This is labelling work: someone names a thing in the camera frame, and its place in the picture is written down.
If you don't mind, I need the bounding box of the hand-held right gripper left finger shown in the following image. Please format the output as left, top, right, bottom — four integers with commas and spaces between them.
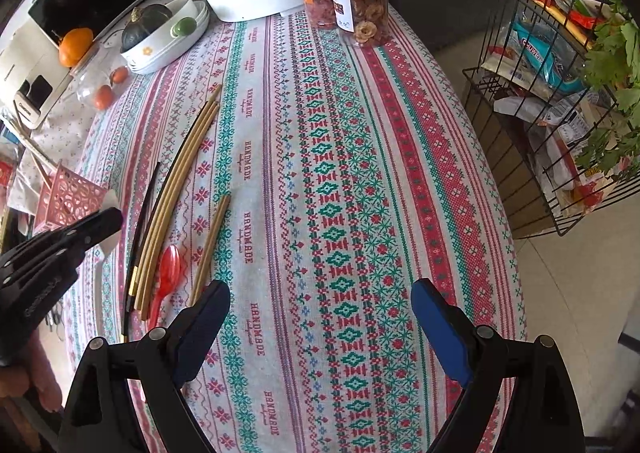
57, 279, 232, 453

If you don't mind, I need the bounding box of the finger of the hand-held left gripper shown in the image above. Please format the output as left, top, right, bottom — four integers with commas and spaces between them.
30, 206, 124, 264

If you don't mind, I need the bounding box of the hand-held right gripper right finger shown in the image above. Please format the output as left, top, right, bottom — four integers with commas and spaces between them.
410, 278, 586, 453

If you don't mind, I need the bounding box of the pink plastic utensil holder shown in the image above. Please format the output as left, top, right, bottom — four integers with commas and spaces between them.
32, 160, 118, 235

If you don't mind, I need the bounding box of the red plastic spoon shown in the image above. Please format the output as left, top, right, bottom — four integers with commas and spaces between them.
146, 244, 182, 329

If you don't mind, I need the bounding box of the bamboo chopstick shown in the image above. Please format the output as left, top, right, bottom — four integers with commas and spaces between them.
141, 100, 220, 319
137, 102, 215, 312
17, 126, 57, 170
133, 103, 209, 305
142, 84, 223, 321
31, 152, 52, 185

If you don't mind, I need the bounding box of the short wooden chopstick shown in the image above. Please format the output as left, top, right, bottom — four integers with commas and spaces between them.
194, 193, 232, 306
190, 196, 227, 306

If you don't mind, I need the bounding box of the person's left hand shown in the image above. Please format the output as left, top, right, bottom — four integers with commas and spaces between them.
0, 333, 65, 434

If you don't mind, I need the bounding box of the patterned red green tablecloth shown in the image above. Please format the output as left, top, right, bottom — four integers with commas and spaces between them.
62, 3, 528, 453

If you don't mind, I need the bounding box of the glass jar with wooden lid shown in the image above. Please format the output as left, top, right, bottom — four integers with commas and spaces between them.
70, 40, 132, 111

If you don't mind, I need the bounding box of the white air fryer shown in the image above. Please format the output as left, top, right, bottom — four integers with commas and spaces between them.
0, 16, 71, 131

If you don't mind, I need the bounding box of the large orange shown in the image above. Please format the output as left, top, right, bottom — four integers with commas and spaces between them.
57, 27, 95, 68

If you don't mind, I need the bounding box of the dark green pumpkin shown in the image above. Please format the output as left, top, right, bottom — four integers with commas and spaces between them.
121, 3, 173, 51

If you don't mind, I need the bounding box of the pile of snack packets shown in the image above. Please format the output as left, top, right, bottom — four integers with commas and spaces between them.
487, 0, 640, 219

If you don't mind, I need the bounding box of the green leafy plant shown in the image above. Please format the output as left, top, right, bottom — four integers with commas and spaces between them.
572, 0, 640, 174

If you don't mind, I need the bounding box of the black wire rack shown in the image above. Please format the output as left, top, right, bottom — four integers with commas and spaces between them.
462, 0, 640, 238

